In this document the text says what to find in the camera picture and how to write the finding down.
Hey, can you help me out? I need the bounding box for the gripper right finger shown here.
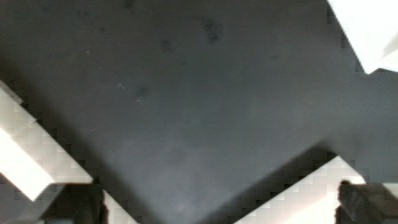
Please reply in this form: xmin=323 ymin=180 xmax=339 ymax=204
xmin=333 ymin=181 xmax=398 ymax=224

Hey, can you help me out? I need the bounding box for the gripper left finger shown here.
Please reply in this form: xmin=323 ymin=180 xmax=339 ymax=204
xmin=40 ymin=184 xmax=108 ymax=224

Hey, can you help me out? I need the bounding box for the white drawer tray with tag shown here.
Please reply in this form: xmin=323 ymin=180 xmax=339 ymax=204
xmin=0 ymin=81 xmax=138 ymax=224

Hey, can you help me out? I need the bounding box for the white drawer cabinet box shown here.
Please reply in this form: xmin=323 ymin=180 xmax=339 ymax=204
xmin=326 ymin=0 xmax=398 ymax=74

